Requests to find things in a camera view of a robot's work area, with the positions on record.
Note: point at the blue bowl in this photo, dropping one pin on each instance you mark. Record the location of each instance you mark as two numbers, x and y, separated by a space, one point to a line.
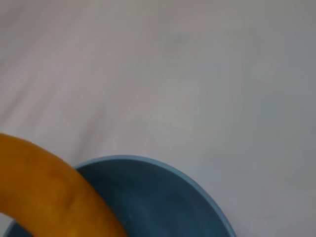
168 202

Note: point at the yellow banana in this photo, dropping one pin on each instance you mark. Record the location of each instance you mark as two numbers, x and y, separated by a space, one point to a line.
49 192

